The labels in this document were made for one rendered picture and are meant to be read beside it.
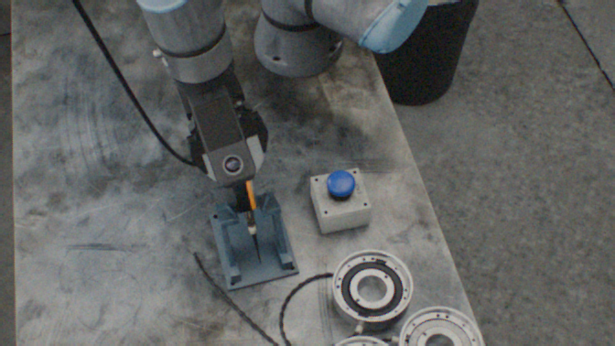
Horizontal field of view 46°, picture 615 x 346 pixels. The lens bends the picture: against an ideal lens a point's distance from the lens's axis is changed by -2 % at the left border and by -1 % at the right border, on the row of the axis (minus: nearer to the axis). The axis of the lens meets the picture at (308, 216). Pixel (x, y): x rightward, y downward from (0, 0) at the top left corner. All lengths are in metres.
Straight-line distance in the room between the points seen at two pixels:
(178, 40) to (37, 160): 0.51
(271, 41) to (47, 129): 0.38
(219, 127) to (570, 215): 1.46
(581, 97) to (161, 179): 1.58
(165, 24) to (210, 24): 0.05
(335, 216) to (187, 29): 0.39
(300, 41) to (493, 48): 1.36
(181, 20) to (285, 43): 0.49
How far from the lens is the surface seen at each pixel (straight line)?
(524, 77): 2.42
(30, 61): 1.35
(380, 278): 0.99
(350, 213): 1.02
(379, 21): 1.04
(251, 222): 0.97
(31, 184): 1.18
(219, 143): 0.81
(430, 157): 2.15
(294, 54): 1.20
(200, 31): 0.74
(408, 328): 0.95
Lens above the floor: 1.69
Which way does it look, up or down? 57 degrees down
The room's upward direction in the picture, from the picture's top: 2 degrees counter-clockwise
